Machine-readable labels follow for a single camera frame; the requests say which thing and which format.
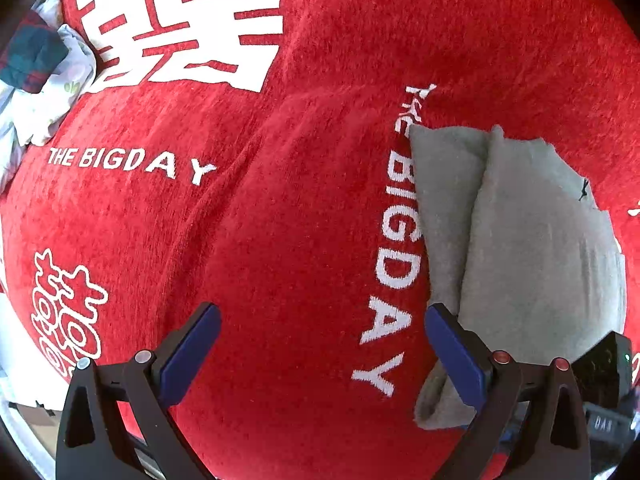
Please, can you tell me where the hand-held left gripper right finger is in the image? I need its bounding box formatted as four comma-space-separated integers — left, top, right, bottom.
425, 302, 593, 480

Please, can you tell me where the red printed blanket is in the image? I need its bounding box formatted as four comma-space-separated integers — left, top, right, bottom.
0, 0, 640, 480

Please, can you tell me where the white floral cloth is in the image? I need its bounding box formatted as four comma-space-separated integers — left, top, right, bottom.
0, 0, 98, 196

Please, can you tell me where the grey towel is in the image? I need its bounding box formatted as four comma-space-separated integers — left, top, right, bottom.
407, 124, 628, 431

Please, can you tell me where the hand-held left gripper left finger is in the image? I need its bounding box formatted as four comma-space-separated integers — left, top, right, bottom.
55, 301, 222, 480

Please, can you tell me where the dark green plaid cloth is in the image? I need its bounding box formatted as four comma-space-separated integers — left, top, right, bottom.
0, 10, 71, 95

